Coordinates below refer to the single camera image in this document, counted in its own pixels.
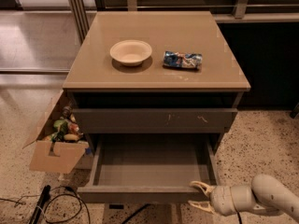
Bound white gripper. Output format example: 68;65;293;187
188;181;236;217

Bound grey drawer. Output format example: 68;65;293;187
73;108;237;133
78;133;219;204

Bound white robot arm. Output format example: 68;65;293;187
188;174;299;222

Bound grey drawer cabinet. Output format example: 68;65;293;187
62;10;251;147

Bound grey top drawer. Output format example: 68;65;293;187
73;108;237;133

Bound blue crumpled snack bag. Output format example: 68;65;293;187
164;51;203;69

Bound yellow toy banana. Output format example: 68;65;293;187
64;133;80;142

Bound cardboard box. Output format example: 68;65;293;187
23;91;89;174

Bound red toy item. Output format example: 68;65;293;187
67;122;79;134

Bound black stick tool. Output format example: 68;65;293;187
28;185;50;224

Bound green toy item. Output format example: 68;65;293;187
53;119;68;133

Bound white paper bowl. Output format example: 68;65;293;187
109;40;152;66

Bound thin black looped cable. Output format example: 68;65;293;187
0;185;92;224

